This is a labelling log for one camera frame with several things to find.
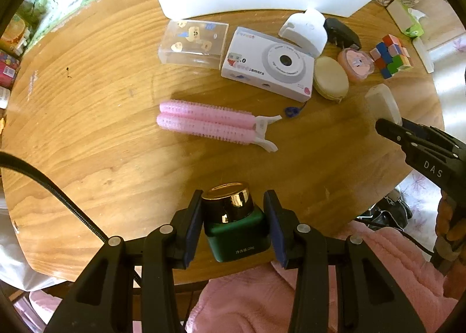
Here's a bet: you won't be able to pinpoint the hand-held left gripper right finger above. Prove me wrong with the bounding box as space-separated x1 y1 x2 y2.
263 189 426 333

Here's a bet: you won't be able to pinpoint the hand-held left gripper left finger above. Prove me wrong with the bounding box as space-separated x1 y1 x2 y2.
44 189 204 333

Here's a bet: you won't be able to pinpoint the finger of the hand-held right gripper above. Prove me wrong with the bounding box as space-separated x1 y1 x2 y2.
375 118 458 160
402 118 466 154

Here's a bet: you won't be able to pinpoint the translucent white case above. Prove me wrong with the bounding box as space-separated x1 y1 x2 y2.
365 84 403 126

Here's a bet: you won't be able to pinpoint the green jar with gold lid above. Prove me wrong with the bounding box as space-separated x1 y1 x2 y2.
201 182 272 263

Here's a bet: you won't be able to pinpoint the colourful puzzle cube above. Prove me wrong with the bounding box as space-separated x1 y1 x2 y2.
369 34 414 79

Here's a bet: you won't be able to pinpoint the pink round case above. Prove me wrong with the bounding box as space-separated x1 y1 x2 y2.
337 48 375 82

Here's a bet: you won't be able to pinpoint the beige round case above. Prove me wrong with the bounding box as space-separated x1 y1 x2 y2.
313 56 349 101

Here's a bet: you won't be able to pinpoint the pink hair roller clip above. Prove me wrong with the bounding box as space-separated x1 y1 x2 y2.
156 100 283 153

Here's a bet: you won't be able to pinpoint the white camera box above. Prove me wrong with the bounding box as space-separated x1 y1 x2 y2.
221 27 315 102

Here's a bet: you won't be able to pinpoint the clear plastic box with stickers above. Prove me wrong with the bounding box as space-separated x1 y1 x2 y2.
158 20 229 71

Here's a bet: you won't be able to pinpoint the person's right hand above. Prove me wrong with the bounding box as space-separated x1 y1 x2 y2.
435 193 466 264

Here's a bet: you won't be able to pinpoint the dark bag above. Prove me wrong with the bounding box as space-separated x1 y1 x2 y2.
359 187 414 232

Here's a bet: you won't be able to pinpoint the pink fleece garment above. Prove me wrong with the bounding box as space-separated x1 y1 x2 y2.
186 224 459 333

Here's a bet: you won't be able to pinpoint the black charger plug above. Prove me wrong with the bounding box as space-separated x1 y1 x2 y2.
323 17 362 52

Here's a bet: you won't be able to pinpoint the white plastic hook holder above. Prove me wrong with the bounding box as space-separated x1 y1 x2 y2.
278 8 328 57

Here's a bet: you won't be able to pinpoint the white plastic bag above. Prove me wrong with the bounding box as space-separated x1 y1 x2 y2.
0 206 73 292

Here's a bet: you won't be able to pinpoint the colourful packets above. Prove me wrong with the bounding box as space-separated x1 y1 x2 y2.
0 11 31 108

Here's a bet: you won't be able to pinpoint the white plastic frame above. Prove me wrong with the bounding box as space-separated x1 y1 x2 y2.
413 36 466 73

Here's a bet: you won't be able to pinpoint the small blue strap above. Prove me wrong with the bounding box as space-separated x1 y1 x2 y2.
285 104 308 118

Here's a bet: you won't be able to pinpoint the black braided cable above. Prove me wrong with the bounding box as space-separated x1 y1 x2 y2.
0 152 110 242

